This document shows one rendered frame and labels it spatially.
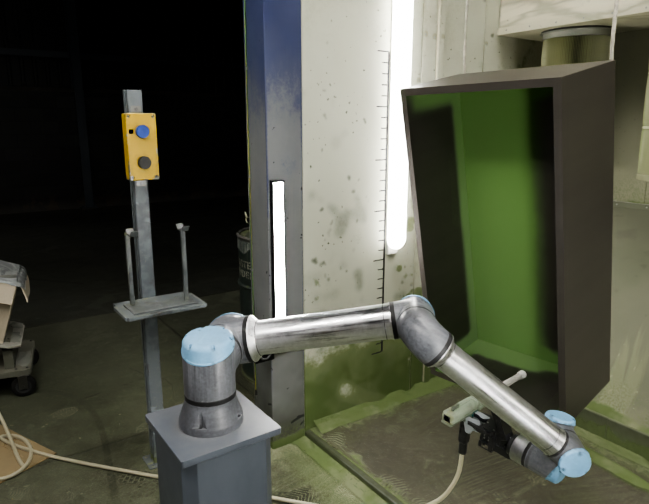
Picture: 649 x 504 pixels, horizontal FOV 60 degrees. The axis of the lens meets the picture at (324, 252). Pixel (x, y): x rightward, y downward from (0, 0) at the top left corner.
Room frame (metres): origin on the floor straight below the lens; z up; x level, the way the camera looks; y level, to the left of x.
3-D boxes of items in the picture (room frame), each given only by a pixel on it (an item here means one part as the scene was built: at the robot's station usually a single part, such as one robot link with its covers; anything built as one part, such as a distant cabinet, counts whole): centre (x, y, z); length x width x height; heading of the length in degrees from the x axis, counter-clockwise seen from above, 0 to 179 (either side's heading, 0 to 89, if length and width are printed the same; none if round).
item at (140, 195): (2.30, 0.76, 0.82); 0.06 x 0.06 x 1.64; 35
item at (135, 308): (2.17, 0.66, 0.95); 0.26 x 0.15 x 0.32; 125
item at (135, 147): (2.26, 0.73, 1.42); 0.12 x 0.06 x 0.26; 125
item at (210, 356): (1.53, 0.34, 0.83); 0.17 x 0.15 x 0.18; 174
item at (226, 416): (1.52, 0.34, 0.69); 0.19 x 0.19 x 0.10
